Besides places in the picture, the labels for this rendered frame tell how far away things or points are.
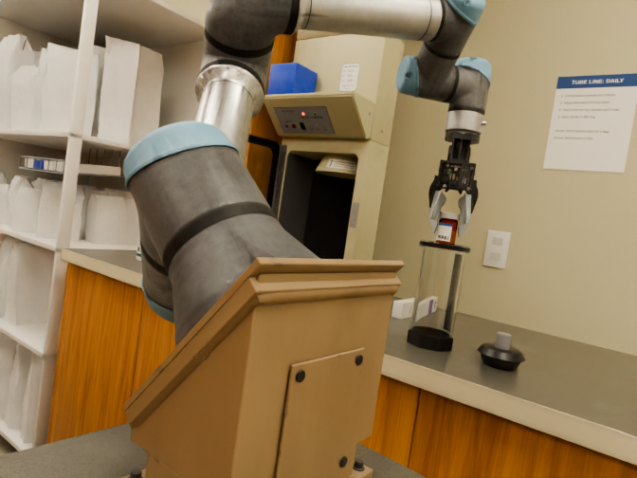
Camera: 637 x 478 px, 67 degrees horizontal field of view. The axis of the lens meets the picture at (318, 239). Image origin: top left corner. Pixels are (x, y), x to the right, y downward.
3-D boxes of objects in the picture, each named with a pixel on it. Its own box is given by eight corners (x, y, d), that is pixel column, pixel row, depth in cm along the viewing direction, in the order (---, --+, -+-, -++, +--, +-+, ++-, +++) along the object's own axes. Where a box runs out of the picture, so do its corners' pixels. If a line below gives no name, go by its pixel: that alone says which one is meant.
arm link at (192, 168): (159, 221, 39) (109, 112, 45) (161, 301, 50) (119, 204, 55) (287, 188, 45) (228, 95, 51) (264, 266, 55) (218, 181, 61)
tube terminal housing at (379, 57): (308, 282, 173) (339, 66, 169) (388, 303, 154) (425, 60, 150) (261, 284, 153) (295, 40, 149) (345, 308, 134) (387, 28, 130)
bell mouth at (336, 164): (336, 177, 161) (337, 161, 160) (381, 181, 150) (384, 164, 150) (302, 169, 146) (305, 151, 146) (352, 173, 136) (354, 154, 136)
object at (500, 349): (482, 355, 103) (488, 324, 103) (528, 368, 98) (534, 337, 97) (468, 362, 96) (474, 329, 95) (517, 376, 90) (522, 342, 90)
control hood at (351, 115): (282, 137, 151) (286, 104, 150) (371, 139, 131) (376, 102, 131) (256, 128, 141) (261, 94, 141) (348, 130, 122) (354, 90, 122)
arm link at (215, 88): (123, 266, 49) (209, 2, 82) (132, 330, 61) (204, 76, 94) (241, 284, 51) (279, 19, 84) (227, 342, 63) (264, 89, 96)
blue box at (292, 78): (288, 104, 149) (292, 75, 148) (314, 103, 143) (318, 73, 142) (266, 95, 141) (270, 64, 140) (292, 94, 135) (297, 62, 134)
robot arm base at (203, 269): (262, 274, 33) (207, 173, 38) (148, 387, 39) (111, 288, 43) (368, 279, 46) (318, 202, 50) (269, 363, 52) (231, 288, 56)
